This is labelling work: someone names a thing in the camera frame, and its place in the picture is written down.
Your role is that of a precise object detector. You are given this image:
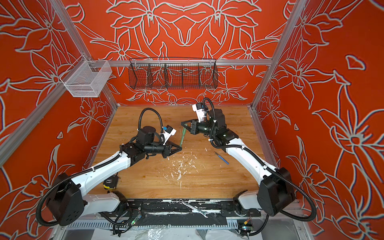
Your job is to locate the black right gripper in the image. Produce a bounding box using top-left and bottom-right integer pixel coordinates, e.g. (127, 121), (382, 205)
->
(180, 118), (218, 137)

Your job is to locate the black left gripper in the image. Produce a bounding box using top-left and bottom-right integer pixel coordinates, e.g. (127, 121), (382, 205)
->
(145, 139), (182, 158)

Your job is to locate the green pen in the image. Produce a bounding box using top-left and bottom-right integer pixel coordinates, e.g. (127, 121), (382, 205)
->
(180, 135), (184, 147)

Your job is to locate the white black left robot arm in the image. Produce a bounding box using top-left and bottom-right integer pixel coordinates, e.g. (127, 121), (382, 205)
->
(36, 125), (182, 227)

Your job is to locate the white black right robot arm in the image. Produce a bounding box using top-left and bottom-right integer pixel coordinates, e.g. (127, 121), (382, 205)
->
(181, 98), (317, 222)

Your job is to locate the blue pen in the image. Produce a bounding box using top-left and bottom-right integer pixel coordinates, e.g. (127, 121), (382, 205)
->
(214, 152), (230, 165)

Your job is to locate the yellow black tape measure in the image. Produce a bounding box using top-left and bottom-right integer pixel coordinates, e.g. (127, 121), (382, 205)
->
(103, 175), (119, 190)

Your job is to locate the silver wrench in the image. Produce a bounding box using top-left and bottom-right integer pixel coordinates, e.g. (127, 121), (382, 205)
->
(179, 199), (208, 218)

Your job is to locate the clear plastic bin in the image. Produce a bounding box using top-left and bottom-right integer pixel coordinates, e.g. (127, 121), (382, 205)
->
(60, 60), (112, 98)

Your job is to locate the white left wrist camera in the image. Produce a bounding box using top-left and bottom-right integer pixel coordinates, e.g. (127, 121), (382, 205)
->
(162, 125), (177, 145)

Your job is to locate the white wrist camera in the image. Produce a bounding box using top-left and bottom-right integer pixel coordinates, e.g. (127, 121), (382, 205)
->
(192, 103), (208, 123)
(162, 125), (177, 145)

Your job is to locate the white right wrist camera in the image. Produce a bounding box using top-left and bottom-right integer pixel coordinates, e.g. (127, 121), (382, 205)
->
(192, 103), (208, 123)

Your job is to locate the black wire basket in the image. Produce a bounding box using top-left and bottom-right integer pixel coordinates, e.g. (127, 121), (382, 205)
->
(128, 58), (219, 90)

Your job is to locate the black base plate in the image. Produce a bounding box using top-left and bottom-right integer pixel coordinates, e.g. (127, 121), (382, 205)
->
(101, 198), (262, 218)

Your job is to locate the grey slotted cable duct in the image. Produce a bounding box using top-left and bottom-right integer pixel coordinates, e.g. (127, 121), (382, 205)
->
(66, 220), (239, 231)

